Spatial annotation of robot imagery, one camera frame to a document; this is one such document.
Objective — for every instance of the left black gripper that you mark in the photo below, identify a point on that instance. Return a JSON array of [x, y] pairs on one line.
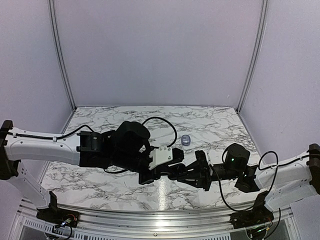
[[155, 176]]

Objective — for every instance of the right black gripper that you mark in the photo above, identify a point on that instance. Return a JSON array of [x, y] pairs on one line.
[[203, 180]]

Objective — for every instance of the purple earbud charging case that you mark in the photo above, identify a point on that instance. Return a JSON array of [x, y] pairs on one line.
[[185, 140]]

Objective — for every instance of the black earbud charging case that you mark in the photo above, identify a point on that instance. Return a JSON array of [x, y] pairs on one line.
[[177, 171]]

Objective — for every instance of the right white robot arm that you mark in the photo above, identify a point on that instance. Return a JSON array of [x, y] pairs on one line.
[[278, 184]]

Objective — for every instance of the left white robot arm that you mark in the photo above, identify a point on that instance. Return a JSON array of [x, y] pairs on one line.
[[17, 145]]

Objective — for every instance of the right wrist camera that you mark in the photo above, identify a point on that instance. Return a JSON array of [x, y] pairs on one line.
[[206, 157]]

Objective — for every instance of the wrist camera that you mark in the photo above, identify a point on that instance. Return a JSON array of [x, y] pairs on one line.
[[206, 157], [162, 155]]

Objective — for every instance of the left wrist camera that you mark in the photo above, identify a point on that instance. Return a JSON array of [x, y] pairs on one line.
[[162, 155]]

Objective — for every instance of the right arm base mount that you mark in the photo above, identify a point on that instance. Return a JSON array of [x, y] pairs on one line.
[[259, 214]]

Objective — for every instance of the aluminium front rail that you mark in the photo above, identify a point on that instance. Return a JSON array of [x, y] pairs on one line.
[[191, 224]]

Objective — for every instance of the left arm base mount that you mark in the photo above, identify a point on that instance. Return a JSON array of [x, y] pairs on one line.
[[56, 215]]

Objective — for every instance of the right aluminium corner post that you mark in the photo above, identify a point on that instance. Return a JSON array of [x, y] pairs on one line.
[[255, 55]]

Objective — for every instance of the aluminium corner post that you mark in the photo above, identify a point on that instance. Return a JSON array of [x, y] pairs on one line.
[[255, 55], [59, 54]]

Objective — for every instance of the left aluminium corner post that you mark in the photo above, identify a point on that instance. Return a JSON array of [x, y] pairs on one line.
[[59, 54]]

